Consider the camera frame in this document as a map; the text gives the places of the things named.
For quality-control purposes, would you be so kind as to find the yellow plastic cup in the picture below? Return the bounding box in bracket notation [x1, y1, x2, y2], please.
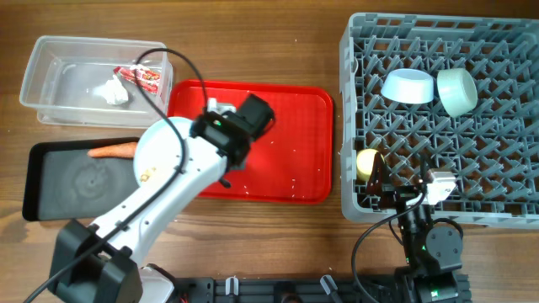
[356, 149, 378, 182]

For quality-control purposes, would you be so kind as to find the light blue plate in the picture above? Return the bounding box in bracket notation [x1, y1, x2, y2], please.
[133, 117, 195, 190]

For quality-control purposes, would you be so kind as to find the light blue bowl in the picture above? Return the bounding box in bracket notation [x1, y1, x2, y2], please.
[381, 68, 434, 104]

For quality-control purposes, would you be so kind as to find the orange carrot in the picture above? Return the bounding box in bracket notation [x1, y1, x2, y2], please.
[88, 142, 137, 158]

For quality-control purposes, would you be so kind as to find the red snack wrapper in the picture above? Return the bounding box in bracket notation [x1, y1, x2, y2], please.
[114, 64, 161, 94]

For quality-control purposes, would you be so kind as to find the mint green bowl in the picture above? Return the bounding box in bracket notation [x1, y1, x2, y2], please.
[436, 68, 478, 118]

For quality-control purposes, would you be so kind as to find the white tissue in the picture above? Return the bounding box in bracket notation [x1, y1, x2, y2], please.
[93, 75, 129, 105]

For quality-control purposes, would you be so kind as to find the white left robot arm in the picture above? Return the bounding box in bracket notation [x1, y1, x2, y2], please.
[45, 94, 275, 302]

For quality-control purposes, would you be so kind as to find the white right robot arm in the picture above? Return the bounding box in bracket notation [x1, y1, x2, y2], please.
[366, 151, 468, 302]

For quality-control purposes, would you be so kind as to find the grey dishwasher rack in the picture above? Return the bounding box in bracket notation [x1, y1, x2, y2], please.
[339, 13, 538, 229]

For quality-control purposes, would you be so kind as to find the red plastic tray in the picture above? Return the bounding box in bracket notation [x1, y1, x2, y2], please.
[168, 79, 334, 205]

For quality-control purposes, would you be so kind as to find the clear plastic bin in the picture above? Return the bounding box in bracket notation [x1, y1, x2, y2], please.
[19, 35, 165, 129]

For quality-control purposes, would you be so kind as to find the black plastic bin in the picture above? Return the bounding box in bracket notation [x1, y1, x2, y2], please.
[22, 137, 138, 221]

